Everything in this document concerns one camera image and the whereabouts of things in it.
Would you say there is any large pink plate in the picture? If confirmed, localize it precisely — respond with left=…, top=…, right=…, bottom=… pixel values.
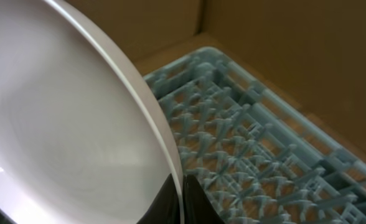
left=0, top=1, right=184, bottom=223

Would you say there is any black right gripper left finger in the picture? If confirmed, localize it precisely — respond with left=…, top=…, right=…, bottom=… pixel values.
left=138, top=174, right=181, bottom=224

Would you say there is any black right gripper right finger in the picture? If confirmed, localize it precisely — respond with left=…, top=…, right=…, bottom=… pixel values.
left=183, top=175, right=224, bottom=224

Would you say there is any grey plastic dish rack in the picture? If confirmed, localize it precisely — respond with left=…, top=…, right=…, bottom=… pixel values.
left=145, top=47, right=366, bottom=223

